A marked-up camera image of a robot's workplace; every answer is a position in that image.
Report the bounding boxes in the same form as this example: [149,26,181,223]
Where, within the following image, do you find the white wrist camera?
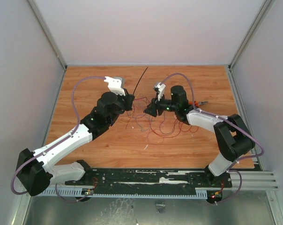
[153,82,166,101]
[104,76,126,96]

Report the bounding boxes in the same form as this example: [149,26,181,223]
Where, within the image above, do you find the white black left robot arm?
[15,91,134,196]

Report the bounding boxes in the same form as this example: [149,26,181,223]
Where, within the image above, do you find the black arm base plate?
[65,168,232,195]

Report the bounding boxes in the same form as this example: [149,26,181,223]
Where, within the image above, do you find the grey slotted cable duct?
[38,187,208,200]

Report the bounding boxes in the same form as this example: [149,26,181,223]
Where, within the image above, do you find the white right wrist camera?
[153,82,166,101]

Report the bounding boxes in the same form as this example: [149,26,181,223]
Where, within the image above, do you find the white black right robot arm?
[144,83,255,187]

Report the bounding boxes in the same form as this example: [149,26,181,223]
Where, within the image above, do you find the black zip tie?
[132,67,149,96]

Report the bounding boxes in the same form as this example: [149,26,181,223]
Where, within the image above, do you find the dark purple wire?
[126,97,154,133]

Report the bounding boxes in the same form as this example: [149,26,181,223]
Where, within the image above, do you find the orange black needle-nose pliers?
[188,101,208,108]

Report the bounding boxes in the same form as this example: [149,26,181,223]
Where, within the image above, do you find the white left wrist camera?
[104,76,126,96]

